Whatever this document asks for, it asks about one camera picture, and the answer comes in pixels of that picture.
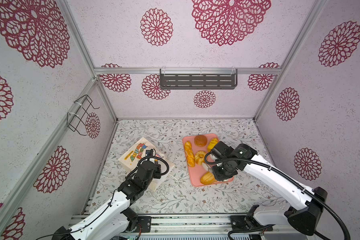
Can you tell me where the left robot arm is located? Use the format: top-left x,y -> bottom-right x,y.
52,156 -> 170,240

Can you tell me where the ring shaped fake bread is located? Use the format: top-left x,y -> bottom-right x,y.
195,151 -> 206,165

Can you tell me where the grey wall shelf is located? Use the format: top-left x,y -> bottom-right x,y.
159,69 -> 238,90

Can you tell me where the round brown bun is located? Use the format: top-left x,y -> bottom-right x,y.
194,135 -> 208,147

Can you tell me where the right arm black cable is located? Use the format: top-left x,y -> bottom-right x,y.
203,151 -> 351,240

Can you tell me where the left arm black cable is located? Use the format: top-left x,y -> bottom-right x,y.
35,155 -> 170,240

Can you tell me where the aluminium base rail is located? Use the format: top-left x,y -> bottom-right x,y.
65,213 -> 318,238

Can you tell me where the black wire rack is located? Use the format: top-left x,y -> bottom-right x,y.
66,95 -> 101,139

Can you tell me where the yellow croissant bread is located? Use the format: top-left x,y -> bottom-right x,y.
207,138 -> 219,152

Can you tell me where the long orange fake baguette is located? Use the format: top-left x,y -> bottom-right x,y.
200,172 -> 217,185

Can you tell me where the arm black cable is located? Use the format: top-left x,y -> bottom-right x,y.
35,155 -> 170,240
203,151 -> 351,240

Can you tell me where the orange fake bread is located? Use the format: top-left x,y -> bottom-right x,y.
184,141 -> 196,168

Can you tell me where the white paper bag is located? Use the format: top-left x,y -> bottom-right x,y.
118,137 -> 179,193

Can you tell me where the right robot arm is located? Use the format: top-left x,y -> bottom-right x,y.
204,142 -> 328,236

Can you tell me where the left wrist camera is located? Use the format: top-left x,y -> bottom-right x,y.
146,149 -> 156,157

